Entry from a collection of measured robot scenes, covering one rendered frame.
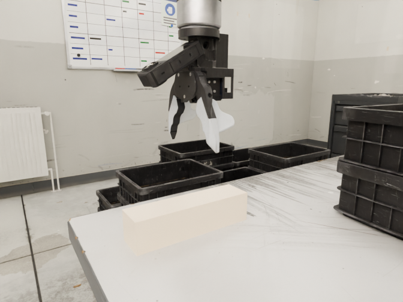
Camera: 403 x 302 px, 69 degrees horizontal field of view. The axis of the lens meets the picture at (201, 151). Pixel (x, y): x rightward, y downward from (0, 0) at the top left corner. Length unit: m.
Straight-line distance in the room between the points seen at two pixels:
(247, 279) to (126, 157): 2.85
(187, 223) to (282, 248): 0.17
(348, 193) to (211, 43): 0.41
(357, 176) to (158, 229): 0.39
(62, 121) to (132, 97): 0.73
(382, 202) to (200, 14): 0.47
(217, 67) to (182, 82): 0.07
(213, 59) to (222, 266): 0.34
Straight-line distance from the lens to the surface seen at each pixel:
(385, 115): 0.61
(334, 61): 4.86
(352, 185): 0.67
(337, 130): 2.40
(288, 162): 1.60
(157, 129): 3.33
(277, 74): 4.43
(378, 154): 0.63
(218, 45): 0.54
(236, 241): 0.55
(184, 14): 0.52
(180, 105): 0.55
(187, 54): 0.49
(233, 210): 0.60
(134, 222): 0.49
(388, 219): 0.65
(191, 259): 0.50
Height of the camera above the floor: 0.98
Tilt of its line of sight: 13 degrees down
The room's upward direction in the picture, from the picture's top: straight up
